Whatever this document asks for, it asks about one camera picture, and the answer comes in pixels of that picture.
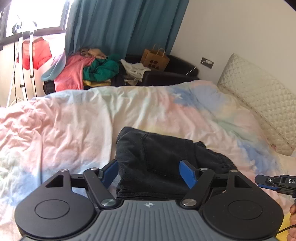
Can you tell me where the white garment in pile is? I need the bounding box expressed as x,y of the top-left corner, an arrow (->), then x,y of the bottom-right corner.
120,59 -> 151,86

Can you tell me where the wall power outlet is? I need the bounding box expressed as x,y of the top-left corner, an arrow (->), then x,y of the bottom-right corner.
200,57 -> 214,69

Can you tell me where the pastel tie-dye duvet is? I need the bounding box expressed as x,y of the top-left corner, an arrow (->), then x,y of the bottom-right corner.
1,81 -> 295,240

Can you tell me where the brown paper bag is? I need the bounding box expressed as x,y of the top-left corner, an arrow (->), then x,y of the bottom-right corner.
140,44 -> 170,71

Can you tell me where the pink garment in pile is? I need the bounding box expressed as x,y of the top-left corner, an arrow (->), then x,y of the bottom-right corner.
54,54 -> 95,92

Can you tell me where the black armchair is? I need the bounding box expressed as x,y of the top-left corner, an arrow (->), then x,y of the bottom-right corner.
110,55 -> 199,87

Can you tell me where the red hanging garment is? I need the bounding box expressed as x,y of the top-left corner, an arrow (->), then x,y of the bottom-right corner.
22,37 -> 52,70

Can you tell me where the light blue garment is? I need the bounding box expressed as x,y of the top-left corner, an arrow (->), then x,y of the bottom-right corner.
41,50 -> 66,82

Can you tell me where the cream quilted pillow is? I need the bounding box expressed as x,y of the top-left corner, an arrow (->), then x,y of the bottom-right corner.
217,54 -> 295,156

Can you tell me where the teal right curtain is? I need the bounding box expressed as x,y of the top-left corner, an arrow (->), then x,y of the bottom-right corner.
65,0 -> 189,58

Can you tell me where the green garment in pile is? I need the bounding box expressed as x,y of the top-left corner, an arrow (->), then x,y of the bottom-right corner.
83,54 -> 120,82

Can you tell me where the person's hand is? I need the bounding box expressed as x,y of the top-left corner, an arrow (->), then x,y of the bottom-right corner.
287,204 -> 296,241

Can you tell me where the black garment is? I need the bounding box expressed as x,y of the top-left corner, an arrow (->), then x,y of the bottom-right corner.
115,126 -> 236,200

